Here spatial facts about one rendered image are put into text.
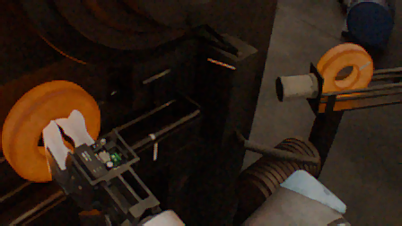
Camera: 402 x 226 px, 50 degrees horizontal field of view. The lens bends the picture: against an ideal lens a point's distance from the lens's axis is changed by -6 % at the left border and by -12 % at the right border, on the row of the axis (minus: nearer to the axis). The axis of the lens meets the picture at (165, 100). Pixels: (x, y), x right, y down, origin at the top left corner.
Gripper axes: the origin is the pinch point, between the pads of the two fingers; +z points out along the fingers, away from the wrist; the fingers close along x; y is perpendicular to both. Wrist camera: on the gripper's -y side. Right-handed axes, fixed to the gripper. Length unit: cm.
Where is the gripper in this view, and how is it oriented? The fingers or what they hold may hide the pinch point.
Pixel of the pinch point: (51, 123)
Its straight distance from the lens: 65.8
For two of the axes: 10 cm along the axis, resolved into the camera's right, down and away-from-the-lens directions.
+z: -6.2, -6.9, 3.7
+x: -7.4, 3.7, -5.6
